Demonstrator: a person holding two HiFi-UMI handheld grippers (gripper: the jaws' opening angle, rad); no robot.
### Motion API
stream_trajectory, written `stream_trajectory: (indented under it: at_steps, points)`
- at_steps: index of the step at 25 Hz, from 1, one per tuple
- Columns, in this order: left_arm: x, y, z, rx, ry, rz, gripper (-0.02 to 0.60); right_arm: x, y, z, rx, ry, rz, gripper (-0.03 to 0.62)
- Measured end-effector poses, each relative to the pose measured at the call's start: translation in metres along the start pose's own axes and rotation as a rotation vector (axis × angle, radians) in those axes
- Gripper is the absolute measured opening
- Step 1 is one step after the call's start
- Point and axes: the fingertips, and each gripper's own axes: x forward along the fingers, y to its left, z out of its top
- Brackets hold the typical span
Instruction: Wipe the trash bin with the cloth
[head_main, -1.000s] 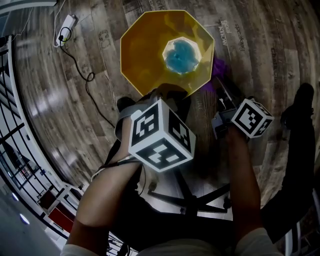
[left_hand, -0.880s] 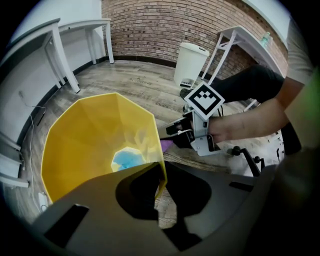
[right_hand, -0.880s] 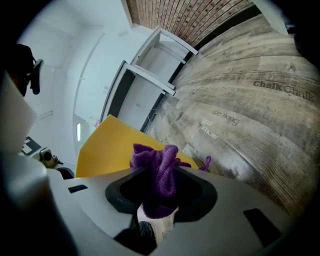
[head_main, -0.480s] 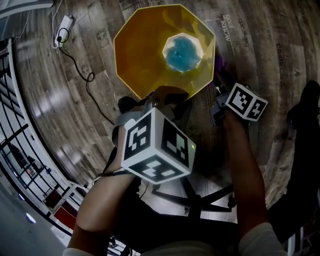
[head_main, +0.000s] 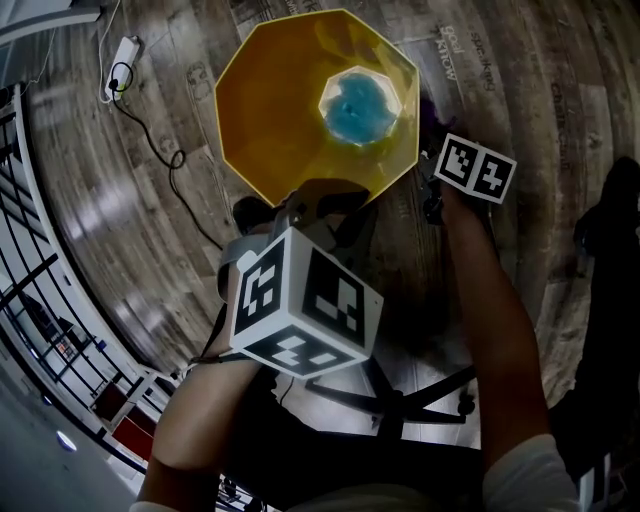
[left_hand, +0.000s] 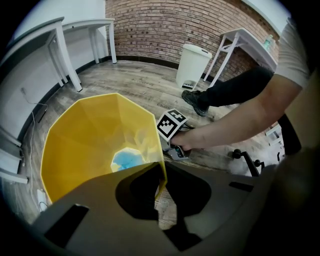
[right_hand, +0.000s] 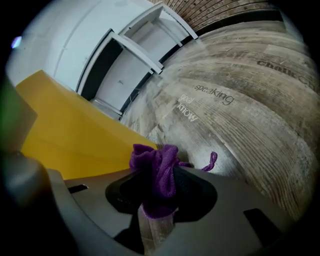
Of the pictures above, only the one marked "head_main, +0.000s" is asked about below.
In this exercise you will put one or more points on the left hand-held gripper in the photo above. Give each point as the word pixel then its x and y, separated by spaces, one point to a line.
pixel 300 310

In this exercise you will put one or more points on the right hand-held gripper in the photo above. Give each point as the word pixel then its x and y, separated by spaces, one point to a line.
pixel 475 167

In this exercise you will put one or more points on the purple cloth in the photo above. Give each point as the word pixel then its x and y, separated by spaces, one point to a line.
pixel 430 115

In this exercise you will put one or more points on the yellow plastic bucket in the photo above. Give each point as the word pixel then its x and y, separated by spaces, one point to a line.
pixel 265 115

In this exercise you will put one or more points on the person's left forearm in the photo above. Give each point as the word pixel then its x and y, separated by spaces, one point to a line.
pixel 200 420

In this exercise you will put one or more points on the person's right forearm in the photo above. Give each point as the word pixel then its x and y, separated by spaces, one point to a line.
pixel 500 340

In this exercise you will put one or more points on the person's black left shoe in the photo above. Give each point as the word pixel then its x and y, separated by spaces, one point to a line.
pixel 250 212

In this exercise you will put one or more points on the person's black shoe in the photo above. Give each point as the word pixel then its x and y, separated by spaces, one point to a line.
pixel 250 212
pixel 615 200

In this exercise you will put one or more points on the blue crumpled wad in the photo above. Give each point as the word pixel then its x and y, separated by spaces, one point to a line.
pixel 360 110

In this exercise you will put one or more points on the person's black right shoe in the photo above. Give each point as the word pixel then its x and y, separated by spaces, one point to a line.
pixel 615 200

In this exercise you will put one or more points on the black wrist band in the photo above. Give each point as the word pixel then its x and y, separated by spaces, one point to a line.
pixel 220 359

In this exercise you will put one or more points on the person's right leg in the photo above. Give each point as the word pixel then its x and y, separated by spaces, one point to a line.
pixel 605 325

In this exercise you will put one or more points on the white power strip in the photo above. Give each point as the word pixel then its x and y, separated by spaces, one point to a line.
pixel 125 57

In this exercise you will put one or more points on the dark red box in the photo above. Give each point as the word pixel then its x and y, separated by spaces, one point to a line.
pixel 109 402

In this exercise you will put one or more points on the red board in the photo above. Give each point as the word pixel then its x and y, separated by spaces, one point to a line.
pixel 135 437

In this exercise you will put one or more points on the person's white shirt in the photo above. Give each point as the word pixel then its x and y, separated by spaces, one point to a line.
pixel 530 480

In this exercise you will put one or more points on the black metal railing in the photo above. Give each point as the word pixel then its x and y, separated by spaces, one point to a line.
pixel 30 300

